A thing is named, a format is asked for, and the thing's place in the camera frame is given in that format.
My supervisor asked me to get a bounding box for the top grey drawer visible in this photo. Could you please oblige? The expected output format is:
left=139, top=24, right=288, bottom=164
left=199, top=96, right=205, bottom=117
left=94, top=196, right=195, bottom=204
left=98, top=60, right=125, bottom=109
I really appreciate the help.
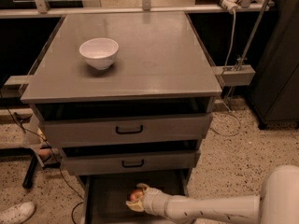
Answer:
left=39, top=114, right=211, bottom=147

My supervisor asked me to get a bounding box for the metal diagonal rod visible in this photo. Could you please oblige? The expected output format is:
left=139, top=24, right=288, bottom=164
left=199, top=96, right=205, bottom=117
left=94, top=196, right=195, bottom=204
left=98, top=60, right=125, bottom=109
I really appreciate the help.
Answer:
left=234, top=0, right=270, bottom=71

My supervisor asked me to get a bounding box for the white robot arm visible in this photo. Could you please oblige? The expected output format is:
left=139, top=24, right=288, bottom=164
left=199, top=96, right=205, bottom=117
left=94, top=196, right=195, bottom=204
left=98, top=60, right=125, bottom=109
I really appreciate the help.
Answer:
left=126, top=165, right=299, bottom=224

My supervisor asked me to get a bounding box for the middle grey drawer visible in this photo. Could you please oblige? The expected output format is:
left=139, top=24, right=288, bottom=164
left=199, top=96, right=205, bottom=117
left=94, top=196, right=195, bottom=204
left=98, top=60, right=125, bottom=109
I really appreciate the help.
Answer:
left=63, top=150, right=200, bottom=175

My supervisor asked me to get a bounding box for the bottom open grey drawer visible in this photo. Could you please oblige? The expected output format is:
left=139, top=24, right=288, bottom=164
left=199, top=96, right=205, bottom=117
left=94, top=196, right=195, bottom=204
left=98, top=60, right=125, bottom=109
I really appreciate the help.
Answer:
left=80, top=170, right=188, bottom=224

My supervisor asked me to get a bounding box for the grey drawer cabinet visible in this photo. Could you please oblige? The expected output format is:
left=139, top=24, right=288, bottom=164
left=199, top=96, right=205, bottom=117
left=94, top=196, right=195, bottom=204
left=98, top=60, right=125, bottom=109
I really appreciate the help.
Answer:
left=20, top=11, right=223, bottom=224

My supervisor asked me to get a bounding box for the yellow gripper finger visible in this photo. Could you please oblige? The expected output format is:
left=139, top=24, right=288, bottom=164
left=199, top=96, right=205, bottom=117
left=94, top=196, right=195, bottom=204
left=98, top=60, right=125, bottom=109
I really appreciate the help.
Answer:
left=125, top=200, right=144, bottom=212
left=136, top=183, right=150, bottom=192

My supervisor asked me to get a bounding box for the white sneaker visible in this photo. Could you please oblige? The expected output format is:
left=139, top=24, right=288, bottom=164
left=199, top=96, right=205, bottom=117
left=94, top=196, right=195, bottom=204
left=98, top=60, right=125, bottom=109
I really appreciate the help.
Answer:
left=0, top=202, right=36, bottom=224

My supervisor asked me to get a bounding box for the grey back rail shelf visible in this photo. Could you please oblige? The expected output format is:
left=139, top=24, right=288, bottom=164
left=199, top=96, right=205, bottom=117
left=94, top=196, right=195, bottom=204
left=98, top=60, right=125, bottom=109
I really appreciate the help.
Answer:
left=0, top=3, right=276, bottom=19

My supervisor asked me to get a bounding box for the white ceramic bowl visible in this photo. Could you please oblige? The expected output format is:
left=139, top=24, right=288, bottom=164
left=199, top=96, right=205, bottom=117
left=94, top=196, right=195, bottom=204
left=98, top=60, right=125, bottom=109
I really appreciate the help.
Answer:
left=79, top=38, right=119, bottom=70

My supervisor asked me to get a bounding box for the grey metal bracket block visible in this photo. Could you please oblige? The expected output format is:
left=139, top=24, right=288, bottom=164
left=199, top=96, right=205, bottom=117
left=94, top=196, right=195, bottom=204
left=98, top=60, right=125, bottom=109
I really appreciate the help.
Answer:
left=212, top=65, right=255, bottom=87

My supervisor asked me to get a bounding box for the red apple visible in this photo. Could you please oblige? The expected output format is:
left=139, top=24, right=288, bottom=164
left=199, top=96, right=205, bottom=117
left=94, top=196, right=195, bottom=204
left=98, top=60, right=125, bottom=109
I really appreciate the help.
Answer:
left=129, top=189, right=144, bottom=202

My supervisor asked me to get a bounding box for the dark cabinet at right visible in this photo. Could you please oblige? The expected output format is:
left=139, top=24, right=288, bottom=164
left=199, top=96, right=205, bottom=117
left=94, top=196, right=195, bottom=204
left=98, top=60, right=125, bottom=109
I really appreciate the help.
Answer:
left=248, top=0, right=299, bottom=130

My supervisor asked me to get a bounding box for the black floor cable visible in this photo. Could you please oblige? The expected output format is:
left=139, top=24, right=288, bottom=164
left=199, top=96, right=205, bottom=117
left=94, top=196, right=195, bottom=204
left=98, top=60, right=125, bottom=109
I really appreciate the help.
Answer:
left=0, top=91, right=86, bottom=224

